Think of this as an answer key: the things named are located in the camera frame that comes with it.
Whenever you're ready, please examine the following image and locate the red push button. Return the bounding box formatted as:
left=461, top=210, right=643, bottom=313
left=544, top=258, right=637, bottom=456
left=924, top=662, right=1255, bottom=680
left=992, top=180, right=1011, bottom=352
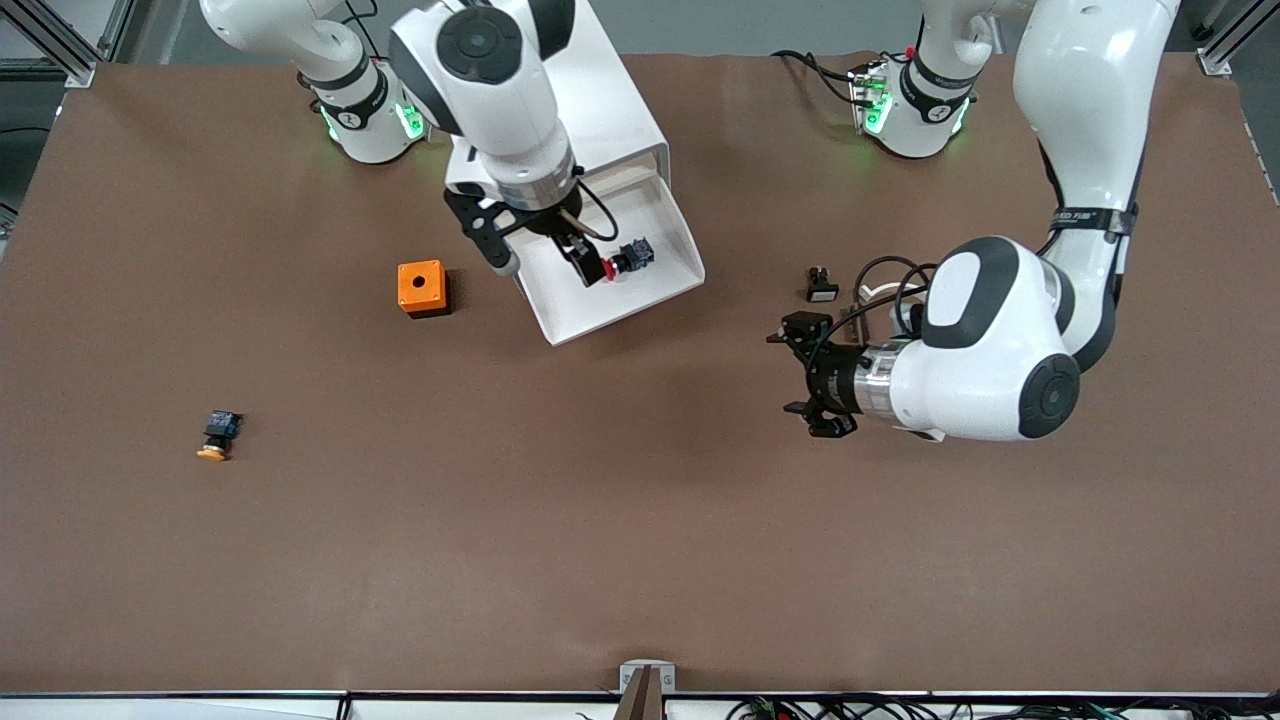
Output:
left=600, top=237, right=657, bottom=284

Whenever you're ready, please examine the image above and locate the yellow push button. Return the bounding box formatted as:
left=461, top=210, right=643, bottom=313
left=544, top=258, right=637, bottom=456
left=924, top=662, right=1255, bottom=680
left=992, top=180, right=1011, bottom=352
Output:
left=196, top=410, right=243, bottom=462

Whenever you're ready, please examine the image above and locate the orange box with hole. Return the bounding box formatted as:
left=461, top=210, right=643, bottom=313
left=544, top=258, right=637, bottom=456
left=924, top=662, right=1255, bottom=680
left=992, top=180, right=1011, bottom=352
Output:
left=397, top=260, right=451, bottom=319

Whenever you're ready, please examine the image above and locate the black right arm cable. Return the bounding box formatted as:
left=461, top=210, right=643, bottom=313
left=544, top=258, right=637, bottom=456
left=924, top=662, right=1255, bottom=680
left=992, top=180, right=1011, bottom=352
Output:
left=572, top=168, right=621, bottom=243

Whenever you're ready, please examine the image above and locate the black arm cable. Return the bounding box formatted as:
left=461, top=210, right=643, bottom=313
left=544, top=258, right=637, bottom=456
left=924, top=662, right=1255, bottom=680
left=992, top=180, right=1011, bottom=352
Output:
left=815, top=255, right=939, bottom=351
left=572, top=168, right=621, bottom=243

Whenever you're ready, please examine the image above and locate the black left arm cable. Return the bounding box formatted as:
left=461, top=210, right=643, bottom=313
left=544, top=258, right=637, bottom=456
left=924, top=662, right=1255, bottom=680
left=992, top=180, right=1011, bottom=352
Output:
left=815, top=255, right=939, bottom=351

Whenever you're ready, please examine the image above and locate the black base cable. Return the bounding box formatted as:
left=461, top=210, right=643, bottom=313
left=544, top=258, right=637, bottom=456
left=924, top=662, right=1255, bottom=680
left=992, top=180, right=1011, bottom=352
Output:
left=770, top=48, right=866, bottom=109
left=340, top=0, right=396, bottom=66

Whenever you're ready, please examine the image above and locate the black cable bundle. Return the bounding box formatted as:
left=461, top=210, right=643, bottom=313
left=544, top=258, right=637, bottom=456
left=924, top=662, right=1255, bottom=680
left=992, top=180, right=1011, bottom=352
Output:
left=725, top=693, right=1280, bottom=720

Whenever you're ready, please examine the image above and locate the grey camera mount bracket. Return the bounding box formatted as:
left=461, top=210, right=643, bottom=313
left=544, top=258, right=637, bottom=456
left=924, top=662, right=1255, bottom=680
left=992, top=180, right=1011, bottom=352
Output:
left=615, top=660, right=677, bottom=720

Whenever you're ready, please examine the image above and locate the aluminium frame profile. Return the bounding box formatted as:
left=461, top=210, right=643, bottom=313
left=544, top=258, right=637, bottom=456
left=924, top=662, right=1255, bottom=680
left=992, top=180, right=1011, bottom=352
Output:
left=1195, top=0, right=1267, bottom=78
left=0, top=8, right=97, bottom=89
left=98, top=0, right=137, bottom=63

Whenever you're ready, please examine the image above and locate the white table edge rail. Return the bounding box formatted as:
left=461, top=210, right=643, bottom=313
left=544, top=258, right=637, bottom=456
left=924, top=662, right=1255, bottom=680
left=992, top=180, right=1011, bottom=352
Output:
left=0, top=690, right=1280, bottom=720

